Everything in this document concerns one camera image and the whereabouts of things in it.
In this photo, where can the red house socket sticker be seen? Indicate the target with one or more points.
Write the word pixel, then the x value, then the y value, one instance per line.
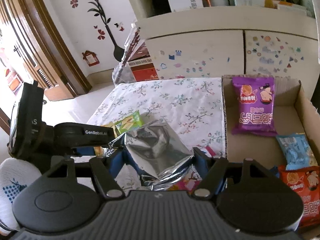
pixel 90 58

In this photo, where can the purple snack bag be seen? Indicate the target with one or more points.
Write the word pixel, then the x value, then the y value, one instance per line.
pixel 256 96

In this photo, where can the green snack bag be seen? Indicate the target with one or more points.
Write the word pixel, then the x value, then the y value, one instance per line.
pixel 129 123

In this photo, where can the orange red snack bag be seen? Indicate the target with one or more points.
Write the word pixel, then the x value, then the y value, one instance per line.
pixel 305 182

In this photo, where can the wooden door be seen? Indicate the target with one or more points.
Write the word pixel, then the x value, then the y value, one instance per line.
pixel 44 54

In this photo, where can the plastic bag with branches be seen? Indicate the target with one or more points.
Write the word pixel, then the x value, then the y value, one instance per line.
pixel 122 73

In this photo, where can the yellow orange snack packet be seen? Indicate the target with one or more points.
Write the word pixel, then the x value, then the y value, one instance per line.
pixel 101 145

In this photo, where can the silver foil snack bag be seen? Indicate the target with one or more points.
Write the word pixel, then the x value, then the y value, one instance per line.
pixel 155 152

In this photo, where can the white dotted glove hand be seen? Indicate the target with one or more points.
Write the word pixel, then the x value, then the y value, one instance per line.
pixel 16 175

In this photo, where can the black vase wall sticker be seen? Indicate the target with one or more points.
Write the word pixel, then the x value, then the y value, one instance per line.
pixel 98 11

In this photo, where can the blue snack bag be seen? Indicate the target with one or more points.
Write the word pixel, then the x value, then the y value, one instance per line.
pixel 297 151

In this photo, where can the cream cabinet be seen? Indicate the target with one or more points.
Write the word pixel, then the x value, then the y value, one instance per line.
pixel 216 41

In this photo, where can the floral tablecloth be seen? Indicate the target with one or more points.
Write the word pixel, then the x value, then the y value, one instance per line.
pixel 193 107

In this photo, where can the pink white snack packet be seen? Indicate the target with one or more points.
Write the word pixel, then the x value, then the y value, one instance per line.
pixel 192 178

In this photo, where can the red brown carton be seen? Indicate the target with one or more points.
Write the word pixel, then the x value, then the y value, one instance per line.
pixel 141 64

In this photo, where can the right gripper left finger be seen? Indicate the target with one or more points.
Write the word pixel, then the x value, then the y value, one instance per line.
pixel 104 173

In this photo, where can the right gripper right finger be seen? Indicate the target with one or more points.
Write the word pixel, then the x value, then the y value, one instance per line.
pixel 212 171

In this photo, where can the cardboard box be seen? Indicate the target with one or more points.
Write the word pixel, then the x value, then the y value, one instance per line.
pixel 272 145

